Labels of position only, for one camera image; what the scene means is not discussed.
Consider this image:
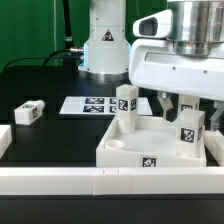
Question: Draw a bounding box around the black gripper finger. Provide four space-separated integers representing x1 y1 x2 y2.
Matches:
210 101 224 131
157 91 176 122

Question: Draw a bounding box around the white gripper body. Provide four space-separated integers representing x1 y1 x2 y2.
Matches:
129 39 224 101

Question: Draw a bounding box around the white square tabletop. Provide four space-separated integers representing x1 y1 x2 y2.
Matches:
96 116 206 168

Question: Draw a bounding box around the white U-shaped obstacle fence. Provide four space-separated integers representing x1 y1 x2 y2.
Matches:
0 124 224 196

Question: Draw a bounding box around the black hose with metal fitting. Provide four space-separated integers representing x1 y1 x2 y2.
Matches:
62 0 85 56

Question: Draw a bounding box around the black cable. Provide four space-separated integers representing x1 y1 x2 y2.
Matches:
2 49 84 73

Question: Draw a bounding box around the white marker base plate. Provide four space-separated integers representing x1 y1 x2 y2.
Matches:
60 96 152 115

